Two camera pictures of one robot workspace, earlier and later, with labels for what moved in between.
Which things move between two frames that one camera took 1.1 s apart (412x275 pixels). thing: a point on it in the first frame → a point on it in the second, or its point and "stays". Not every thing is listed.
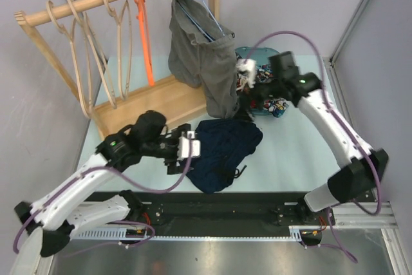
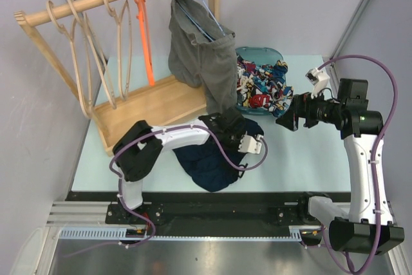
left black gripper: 173,167 → 239,134
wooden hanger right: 120,24 stays
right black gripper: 246,98 → 304,105
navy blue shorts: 224,145 stays
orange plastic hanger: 141,1 stays
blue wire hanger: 210,15 stays
